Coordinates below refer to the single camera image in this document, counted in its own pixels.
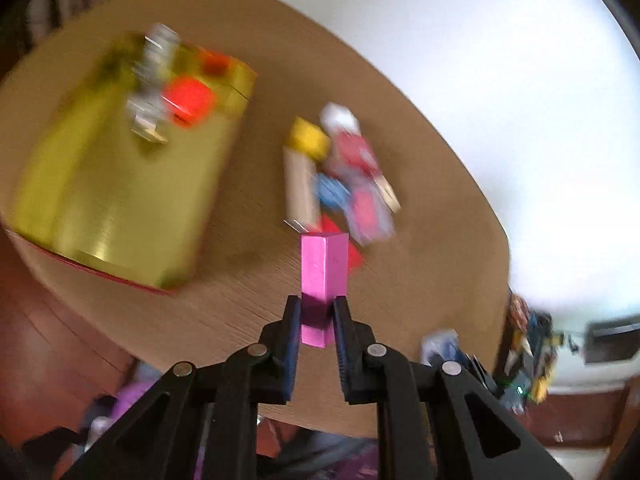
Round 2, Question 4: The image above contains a blue block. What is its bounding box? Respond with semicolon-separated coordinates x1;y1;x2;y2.
314;174;353;216

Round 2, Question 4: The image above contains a pink and grey packet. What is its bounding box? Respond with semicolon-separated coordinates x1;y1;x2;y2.
347;182;396;246

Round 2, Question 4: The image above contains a silver metal clip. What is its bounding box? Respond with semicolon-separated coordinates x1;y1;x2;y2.
127;22;181;146

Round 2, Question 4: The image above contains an orange block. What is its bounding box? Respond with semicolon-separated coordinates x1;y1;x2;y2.
197;50;236;76

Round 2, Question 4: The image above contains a red and gold tin box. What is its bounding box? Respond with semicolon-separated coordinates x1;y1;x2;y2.
5;30;258;296

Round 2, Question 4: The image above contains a flat red block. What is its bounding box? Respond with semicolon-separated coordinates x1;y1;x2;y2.
320;215;363;276

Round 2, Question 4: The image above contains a pink rectangular block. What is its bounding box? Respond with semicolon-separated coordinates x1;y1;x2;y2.
300;232;348;348

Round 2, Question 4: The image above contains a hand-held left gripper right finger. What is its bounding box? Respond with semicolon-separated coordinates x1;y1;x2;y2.
333;296;576;480

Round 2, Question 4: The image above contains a yellow block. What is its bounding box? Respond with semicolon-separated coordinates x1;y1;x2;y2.
287;116;332;161

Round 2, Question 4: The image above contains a white and blue object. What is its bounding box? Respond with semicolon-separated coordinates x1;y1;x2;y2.
420;329;463;366

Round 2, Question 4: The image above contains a plain wooden block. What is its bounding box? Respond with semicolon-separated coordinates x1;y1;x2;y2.
282;147;321;233

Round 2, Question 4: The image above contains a dark box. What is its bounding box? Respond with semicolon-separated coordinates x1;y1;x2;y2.
585;320;640;363

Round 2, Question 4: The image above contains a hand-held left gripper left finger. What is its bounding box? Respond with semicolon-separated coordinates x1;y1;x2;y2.
60;295;303;480

